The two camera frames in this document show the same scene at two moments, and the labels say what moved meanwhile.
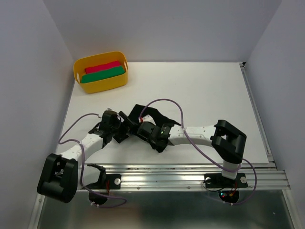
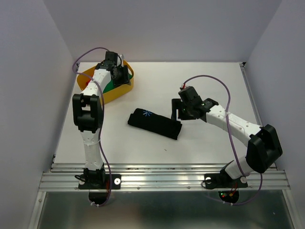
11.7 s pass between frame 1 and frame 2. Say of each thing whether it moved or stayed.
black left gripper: moved
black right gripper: moved
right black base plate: stayed
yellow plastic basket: moved
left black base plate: stayed
